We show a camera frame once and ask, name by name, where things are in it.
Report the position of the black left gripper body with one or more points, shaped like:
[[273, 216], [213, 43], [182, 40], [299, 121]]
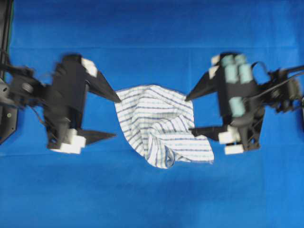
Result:
[[65, 100]]

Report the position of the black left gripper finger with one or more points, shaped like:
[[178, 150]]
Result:
[[95, 136], [98, 85]]

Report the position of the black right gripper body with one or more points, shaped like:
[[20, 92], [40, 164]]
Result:
[[242, 116]]

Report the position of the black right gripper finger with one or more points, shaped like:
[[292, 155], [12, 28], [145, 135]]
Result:
[[205, 86], [211, 132]]

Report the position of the white blue striped towel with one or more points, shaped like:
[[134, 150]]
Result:
[[156, 123]]

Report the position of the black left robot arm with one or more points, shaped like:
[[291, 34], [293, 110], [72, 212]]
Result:
[[24, 89]]

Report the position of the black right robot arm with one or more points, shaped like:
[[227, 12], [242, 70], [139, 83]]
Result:
[[280, 91]]

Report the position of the black frame post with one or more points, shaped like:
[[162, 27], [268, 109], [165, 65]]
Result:
[[6, 18]]

